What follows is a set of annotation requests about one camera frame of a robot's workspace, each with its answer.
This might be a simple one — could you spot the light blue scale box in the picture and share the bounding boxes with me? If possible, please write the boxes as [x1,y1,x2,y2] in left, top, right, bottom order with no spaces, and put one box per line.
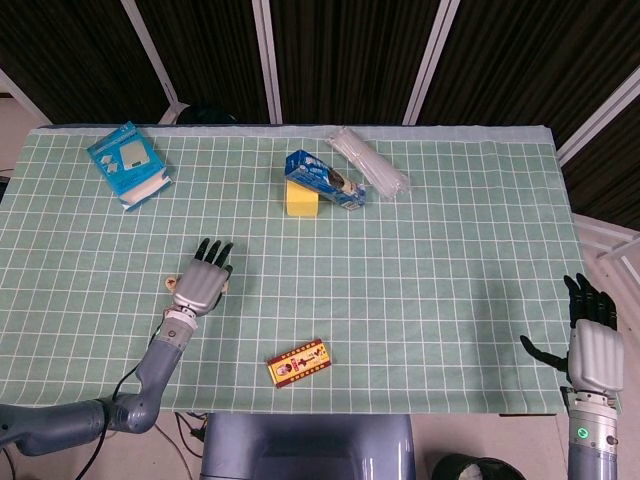
[86,119,175,214]

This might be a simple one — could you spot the clear plastic straw bundle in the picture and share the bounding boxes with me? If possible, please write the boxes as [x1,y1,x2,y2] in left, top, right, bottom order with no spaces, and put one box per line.
[325,126,414,204]

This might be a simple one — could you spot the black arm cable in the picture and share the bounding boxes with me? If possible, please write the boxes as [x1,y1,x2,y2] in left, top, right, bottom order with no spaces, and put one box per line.
[84,319,169,480]

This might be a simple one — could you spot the white frame post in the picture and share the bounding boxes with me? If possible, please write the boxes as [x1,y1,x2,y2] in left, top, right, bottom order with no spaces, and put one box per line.
[119,0,181,114]
[555,64,640,166]
[251,0,284,125]
[402,0,461,126]
[0,67,51,126]

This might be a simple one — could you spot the yellow sponge block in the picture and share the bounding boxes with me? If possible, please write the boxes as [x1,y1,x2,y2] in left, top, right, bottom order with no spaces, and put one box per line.
[285,180,321,219]

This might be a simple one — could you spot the black object behind table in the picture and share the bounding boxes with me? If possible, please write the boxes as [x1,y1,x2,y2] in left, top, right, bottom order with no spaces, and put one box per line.
[177,103,240,125]

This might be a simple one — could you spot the white metal rack frame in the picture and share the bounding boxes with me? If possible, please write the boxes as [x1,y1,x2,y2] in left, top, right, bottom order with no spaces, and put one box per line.
[572,212,640,281]

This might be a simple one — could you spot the yellow red card box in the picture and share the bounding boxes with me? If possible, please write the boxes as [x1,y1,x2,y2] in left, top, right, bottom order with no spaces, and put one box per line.
[266,337,335,389]

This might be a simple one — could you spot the dark blue carton box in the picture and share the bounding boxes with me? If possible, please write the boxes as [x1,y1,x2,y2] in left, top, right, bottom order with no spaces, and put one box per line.
[284,148,368,212]

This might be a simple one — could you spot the black floor cable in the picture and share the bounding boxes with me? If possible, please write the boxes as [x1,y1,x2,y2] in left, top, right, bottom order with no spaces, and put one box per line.
[173,410,211,457]

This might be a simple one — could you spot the grey-blue robot torso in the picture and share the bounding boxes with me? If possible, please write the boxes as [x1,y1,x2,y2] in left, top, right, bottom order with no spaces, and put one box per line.
[200,413,417,480]

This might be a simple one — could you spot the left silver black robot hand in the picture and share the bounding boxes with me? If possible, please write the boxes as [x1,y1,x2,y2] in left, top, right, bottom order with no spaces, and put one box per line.
[171,238,235,319]

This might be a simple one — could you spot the black round bin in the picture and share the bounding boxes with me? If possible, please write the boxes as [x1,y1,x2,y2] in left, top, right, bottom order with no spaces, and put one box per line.
[432,453,526,480]

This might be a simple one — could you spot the green checked tablecloth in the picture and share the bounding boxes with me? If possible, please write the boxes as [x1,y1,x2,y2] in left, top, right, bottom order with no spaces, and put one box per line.
[0,124,624,416]

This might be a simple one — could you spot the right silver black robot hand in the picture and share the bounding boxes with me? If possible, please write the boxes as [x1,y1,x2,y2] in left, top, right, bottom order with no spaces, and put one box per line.
[519,272,626,396]

